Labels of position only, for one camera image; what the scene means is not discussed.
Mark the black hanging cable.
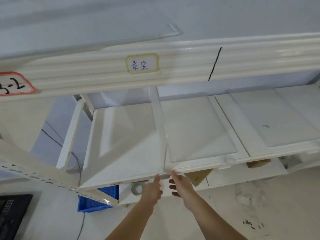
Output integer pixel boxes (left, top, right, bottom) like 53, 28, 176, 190
41, 128, 86, 240

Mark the small brown cardboard piece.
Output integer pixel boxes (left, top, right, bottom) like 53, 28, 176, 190
246, 159, 272, 169

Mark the clear plastic wrap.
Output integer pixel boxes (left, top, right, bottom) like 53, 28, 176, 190
234, 183, 267, 212

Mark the blue plastic crate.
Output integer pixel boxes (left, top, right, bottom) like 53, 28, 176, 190
77, 184, 120, 213

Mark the black perforated tray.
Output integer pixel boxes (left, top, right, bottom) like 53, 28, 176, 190
0, 194, 34, 240

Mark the person's right forearm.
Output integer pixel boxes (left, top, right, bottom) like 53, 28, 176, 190
184, 196, 248, 240

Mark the clear plastic clip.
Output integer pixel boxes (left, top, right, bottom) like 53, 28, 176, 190
219, 155, 237, 170

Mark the yellow bordered label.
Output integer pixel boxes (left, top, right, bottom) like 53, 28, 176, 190
125, 53, 161, 75

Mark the flat brown cardboard box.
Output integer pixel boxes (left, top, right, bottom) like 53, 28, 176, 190
184, 168, 213, 188

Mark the gray tape roll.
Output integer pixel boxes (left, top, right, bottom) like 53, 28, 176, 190
131, 182, 145, 196

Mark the person's left hand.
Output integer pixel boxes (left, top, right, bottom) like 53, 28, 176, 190
139, 173, 163, 208

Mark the white metal shelving rack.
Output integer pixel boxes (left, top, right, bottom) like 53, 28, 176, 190
0, 0, 320, 213

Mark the person's left forearm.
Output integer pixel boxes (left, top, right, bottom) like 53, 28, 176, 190
105, 201, 157, 240

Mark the person's right hand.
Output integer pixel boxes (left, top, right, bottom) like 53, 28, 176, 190
169, 171, 198, 211

